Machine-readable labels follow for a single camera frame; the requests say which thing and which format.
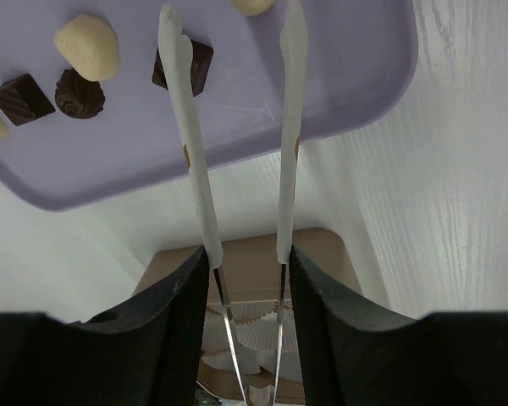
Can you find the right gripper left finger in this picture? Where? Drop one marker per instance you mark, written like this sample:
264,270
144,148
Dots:
144,351

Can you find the white paper cup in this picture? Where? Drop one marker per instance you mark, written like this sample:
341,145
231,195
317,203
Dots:
256,325
252,361

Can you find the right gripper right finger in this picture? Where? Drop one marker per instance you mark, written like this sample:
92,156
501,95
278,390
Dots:
356,352

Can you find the white metal tongs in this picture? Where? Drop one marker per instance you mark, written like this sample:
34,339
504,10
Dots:
176,54

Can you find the beige chocolate box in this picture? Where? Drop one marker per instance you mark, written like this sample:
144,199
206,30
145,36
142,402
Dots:
252,279

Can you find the dark square chocolate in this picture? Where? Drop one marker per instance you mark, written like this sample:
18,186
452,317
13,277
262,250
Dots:
201,60
22,100

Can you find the dark round swirl chocolate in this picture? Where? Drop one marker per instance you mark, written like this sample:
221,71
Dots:
77,97

